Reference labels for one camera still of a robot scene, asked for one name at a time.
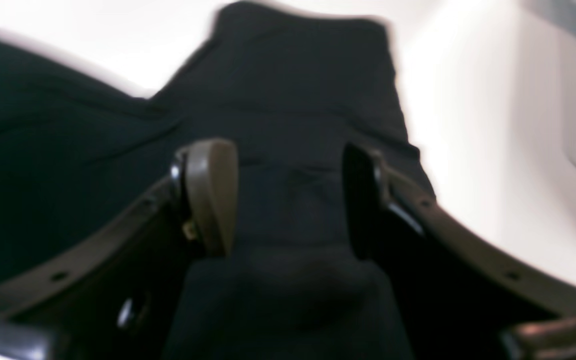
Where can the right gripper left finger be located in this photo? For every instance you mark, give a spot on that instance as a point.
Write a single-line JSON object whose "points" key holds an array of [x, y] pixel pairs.
{"points": [[114, 295]]}

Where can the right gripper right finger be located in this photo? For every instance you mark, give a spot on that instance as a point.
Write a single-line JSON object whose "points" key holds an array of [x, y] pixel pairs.
{"points": [[459, 296]]}

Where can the black T-shirt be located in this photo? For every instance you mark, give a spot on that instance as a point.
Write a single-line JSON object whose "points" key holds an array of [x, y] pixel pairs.
{"points": [[291, 92]]}

